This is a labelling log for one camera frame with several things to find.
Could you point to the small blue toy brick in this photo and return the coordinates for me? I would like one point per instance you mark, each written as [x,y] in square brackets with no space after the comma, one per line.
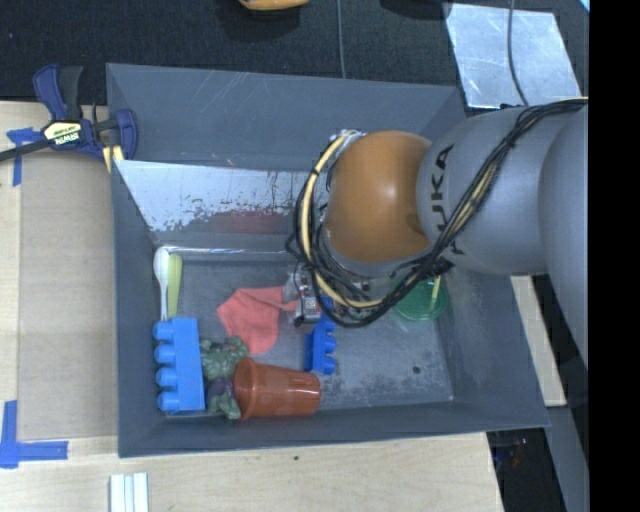
[320,350]

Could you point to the green toy figure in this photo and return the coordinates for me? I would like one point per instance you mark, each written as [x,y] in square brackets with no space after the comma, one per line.
[218,364]

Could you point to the red-brown plastic cup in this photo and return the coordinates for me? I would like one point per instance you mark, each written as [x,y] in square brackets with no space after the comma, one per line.
[275,391]

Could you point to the yellow-green plastic spoon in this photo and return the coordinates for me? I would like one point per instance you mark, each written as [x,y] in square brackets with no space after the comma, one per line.
[174,285]

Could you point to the red cloth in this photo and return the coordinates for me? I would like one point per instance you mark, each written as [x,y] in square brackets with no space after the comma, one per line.
[250,320]

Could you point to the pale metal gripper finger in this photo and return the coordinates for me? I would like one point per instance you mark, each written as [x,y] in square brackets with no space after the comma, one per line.
[309,312]
[291,292]

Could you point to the green clear plastic cup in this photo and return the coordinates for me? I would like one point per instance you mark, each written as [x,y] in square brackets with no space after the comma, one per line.
[417,302]

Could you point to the large blue toy brick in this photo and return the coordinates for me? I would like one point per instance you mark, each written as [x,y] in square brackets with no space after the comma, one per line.
[182,365]

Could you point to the white plastic spoon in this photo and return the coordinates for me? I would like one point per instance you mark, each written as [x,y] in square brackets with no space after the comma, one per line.
[162,272]

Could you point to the grey metal bin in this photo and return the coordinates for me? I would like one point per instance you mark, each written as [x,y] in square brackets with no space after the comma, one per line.
[380,360]

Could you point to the pale wood board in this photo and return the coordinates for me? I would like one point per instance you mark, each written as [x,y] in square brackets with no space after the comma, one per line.
[65,300]

